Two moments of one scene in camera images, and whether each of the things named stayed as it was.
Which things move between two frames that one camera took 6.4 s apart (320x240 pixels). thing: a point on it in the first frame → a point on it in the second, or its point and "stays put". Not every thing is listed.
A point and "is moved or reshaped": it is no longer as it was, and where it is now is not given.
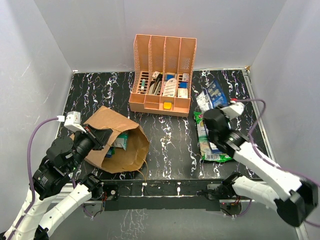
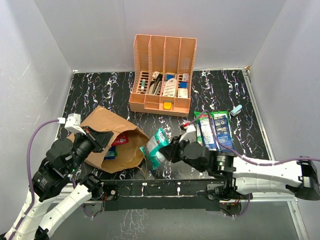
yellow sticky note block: x=167 y=105 stays put
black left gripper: x=101 y=136 stays put
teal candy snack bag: x=121 y=140 → x=159 y=140
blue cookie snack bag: x=213 y=96 is moved or reshaped
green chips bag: x=208 y=151 stays put
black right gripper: x=227 y=120 → x=175 y=146
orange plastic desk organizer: x=163 y=67 stays put
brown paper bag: x=123 y=161 stays put
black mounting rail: x=167 y=194 stays put
